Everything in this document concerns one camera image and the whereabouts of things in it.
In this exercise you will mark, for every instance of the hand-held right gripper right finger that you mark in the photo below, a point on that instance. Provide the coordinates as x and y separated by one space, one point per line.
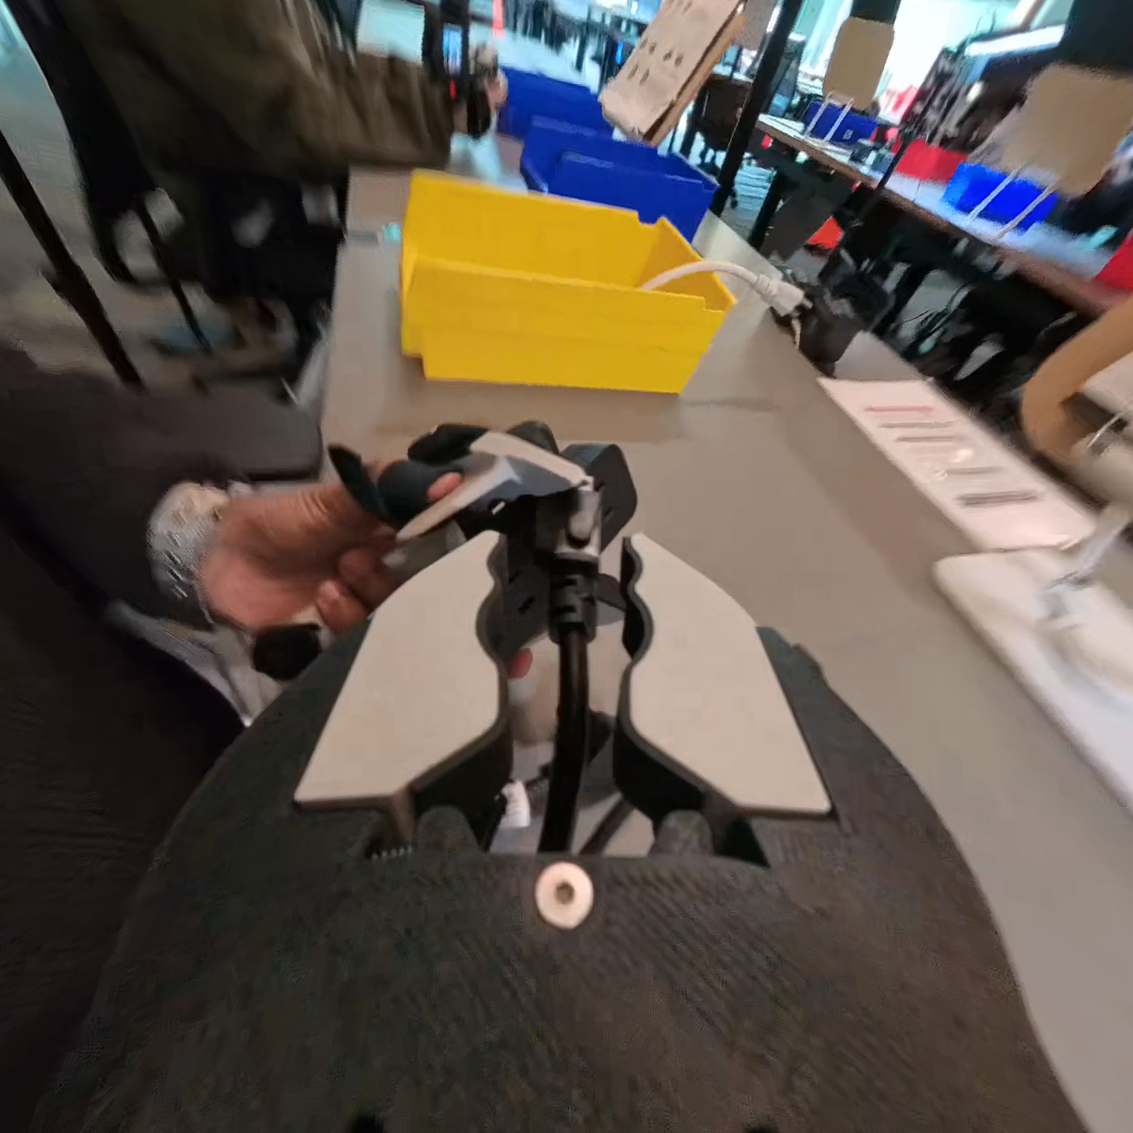
718 700

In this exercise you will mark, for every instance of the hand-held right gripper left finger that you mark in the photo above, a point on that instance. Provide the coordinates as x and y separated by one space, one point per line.
414 680

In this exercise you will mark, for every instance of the black power strip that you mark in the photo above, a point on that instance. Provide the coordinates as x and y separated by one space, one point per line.
610 495

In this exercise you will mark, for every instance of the person's left forearm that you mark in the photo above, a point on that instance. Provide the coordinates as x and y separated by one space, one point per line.
72 461

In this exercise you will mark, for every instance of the grey desk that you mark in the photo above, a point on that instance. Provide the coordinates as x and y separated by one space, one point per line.
798 495

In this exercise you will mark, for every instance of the person's left hand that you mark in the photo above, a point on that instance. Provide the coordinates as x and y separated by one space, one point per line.
294 550

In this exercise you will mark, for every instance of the yellow plastic bin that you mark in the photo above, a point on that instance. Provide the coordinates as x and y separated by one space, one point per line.
549 294

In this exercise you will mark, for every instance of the person's leg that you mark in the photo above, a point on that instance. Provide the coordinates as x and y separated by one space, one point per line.
203 655

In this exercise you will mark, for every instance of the silver wristwatch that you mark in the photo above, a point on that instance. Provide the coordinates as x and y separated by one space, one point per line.
180 550

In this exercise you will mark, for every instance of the blue plastic bin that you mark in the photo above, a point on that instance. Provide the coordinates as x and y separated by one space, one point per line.
838 125
549 98
619 182
999 198

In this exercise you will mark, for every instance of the instruction board on white stand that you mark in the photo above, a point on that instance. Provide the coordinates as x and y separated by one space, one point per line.
1044 638

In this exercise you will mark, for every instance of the black power adapter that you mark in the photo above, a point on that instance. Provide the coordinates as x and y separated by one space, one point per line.
827 327

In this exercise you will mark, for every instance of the printed paper sheet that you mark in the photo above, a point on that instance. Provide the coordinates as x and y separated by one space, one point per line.
956 461

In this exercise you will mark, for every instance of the black support pole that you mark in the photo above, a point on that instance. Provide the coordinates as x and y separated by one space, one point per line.
755 105

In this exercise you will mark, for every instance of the cardboard instruction board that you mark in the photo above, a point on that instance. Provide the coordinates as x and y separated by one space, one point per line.
672 63

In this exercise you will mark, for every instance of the wooden background table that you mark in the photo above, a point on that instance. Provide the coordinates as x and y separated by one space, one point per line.
928 209

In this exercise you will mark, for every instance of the red plastic bin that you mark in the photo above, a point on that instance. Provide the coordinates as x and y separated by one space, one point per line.
928 161

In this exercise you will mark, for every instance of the tan card sign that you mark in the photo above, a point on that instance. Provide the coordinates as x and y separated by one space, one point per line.
1070 129
859 63

